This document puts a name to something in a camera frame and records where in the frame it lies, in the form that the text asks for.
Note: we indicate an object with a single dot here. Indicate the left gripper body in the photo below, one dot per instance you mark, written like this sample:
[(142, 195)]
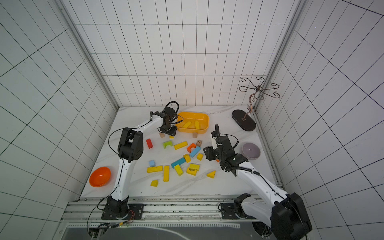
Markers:
[(168, 129)]

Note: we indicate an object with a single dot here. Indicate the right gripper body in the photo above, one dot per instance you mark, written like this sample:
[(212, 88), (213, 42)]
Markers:
[(217, 141)]

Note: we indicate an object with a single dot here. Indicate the yellow long block diagonal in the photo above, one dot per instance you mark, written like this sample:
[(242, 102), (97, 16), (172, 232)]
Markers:
[(187, 125)]

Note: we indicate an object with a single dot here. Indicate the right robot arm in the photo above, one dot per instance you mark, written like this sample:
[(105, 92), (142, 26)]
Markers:
[(278, 213)]

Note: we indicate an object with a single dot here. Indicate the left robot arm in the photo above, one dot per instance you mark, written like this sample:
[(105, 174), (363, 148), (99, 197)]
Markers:
[(131, 148)]

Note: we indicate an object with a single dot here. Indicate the green arch block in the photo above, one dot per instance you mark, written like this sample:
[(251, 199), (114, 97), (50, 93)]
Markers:
[(167, 144)]

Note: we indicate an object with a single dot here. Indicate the red block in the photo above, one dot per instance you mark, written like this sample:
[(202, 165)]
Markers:
[(149, 143)]

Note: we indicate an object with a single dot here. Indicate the brown wood cube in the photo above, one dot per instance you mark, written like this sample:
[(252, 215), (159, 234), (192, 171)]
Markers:
[(199, 143)]

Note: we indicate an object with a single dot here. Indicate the yellow triangle block right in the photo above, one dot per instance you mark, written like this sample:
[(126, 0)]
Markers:
[(211, 174)]

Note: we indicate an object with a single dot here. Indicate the yellow plastic tub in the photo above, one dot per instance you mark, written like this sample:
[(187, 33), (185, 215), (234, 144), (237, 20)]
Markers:
[(184, 117)]

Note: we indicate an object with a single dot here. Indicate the light blue long block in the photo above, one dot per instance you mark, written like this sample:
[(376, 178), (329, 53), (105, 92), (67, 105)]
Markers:
[(195, 152)]

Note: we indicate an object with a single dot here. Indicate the purple bowl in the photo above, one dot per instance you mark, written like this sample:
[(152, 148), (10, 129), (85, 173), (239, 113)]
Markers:
[(251, 151)]

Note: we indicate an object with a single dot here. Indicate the orange arch block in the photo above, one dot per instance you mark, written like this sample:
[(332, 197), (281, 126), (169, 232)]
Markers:
[(191, 147)]

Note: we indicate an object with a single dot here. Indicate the yellow cube centre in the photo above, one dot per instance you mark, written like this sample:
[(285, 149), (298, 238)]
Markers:
[(187, 158)]

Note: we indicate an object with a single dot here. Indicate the teal long block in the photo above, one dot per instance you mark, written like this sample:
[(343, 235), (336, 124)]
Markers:
[(178, 162)]

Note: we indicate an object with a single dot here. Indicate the light blue small cube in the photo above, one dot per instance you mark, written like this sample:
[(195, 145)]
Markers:
[(152, 163)]

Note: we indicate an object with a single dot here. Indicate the black metal hook stand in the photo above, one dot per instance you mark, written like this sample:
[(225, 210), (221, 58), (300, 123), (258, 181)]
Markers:
[(242, 118)]

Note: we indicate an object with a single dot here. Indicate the yellow long block upright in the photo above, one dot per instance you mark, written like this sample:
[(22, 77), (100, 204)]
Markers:
[(166, 176)]

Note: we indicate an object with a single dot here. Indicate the yellow short block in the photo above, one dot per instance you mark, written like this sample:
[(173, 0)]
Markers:
[(179, 170)]

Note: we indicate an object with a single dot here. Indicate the orange bowl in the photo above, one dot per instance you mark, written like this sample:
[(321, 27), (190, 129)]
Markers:
[(100, 177)]

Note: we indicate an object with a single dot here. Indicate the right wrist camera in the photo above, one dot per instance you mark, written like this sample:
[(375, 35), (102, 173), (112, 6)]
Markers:
[(214, 143)]

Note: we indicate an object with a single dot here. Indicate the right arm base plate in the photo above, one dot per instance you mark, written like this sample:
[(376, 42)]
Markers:
[(230, 211)]

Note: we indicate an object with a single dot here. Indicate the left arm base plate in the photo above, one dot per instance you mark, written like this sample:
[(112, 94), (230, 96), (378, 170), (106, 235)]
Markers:
[(123, 212)]

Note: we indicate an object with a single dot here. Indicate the aluminium rail frame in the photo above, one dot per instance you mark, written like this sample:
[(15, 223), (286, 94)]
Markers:
[(161, 211)]

